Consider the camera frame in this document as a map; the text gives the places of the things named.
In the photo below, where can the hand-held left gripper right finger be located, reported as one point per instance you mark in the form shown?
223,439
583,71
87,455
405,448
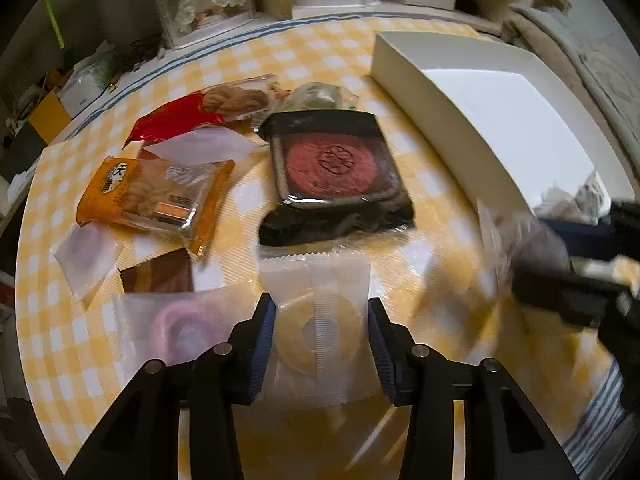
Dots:
382,355

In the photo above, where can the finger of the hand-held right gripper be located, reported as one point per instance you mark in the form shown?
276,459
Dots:
560,290
575,235

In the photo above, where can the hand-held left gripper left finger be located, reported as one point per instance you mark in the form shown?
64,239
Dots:
264,345

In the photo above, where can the blurred clear snack packet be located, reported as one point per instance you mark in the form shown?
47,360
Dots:
510,230

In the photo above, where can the white cardboard box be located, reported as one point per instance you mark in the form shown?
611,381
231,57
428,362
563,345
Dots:
500,110

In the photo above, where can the black packet with red cake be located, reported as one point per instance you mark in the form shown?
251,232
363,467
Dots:
335,170

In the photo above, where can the orange snack packet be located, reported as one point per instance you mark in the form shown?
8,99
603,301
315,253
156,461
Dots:
140,190

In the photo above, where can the clear packet with green print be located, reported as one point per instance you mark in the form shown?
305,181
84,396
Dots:
320,96

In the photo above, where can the small crumpled clear wrapper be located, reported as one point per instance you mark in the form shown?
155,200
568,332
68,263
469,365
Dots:
575,195

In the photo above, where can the brown snack packet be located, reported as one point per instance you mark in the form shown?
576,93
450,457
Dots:
157,272

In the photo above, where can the beige blanket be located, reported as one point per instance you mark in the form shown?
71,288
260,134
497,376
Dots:
565,45

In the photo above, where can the white packet with pink filling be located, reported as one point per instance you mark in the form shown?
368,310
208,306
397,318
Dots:
85,255

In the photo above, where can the translucent white snack packet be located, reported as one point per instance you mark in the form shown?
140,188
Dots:
200,142

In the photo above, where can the red snack packet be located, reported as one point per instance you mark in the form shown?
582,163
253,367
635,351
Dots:
175,120

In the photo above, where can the yellow checked tablecloth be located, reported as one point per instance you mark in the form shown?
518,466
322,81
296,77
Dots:
350,50

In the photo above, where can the dark grey box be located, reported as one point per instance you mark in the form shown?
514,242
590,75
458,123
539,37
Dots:
22,150

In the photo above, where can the yellow box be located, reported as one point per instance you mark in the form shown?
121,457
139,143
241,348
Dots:
47,110

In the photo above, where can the cream dress doll display case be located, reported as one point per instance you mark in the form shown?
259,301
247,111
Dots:
205,5

